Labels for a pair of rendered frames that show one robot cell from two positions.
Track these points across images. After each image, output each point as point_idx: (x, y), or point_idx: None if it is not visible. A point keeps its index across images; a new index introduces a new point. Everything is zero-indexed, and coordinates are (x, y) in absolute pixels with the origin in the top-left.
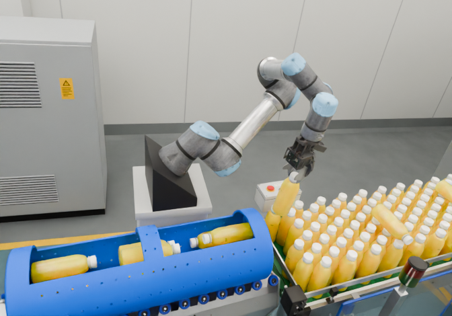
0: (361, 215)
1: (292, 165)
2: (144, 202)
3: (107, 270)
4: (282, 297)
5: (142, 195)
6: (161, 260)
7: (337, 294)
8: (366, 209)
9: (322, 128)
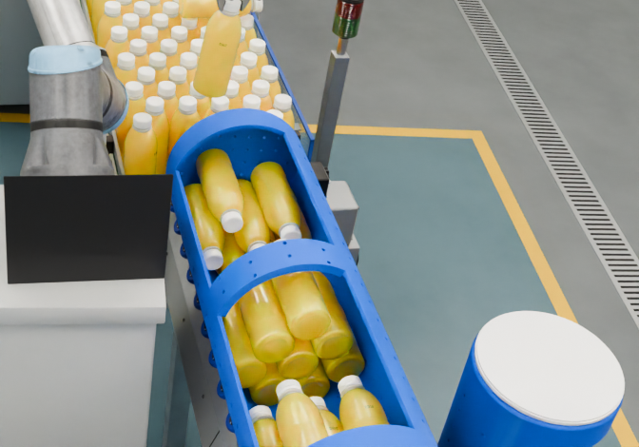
0: (180, 29)
1: None
2: (128, 290)
3: (370, 320)
4: None
5: (101, 292)
6: (340, 251)
7: None
8: (164, 19)
9: None
